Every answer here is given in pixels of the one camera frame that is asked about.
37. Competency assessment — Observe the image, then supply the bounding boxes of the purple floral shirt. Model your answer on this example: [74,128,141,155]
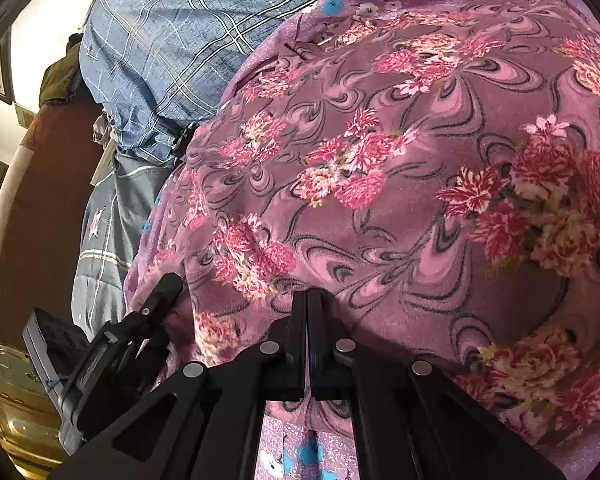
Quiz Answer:
[122,0,600,461]

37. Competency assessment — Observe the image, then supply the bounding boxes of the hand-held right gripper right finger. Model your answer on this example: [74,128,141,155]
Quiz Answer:
[307,290,566,480]

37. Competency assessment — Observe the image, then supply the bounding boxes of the blue plaid quilt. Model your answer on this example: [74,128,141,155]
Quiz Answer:
[80,0,461,161]

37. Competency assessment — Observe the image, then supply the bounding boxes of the olive green cloth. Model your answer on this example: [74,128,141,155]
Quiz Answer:
[39,32,88,107]

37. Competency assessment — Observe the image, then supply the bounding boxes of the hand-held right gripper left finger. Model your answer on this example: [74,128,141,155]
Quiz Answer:
[45,290,308,480]

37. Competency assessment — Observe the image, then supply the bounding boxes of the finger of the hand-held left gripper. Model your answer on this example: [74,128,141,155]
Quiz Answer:
[87,272,186,391]

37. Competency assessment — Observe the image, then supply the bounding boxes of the lilac crumpled cloth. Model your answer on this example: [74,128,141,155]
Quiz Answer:
[91,112,118,147]

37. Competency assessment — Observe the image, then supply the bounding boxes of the lilac floral bedsheet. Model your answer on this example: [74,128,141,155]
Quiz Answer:
[140,0,600,480]

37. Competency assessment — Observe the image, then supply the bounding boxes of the brown bed headboard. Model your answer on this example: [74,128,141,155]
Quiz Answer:
[0,95,116,346]

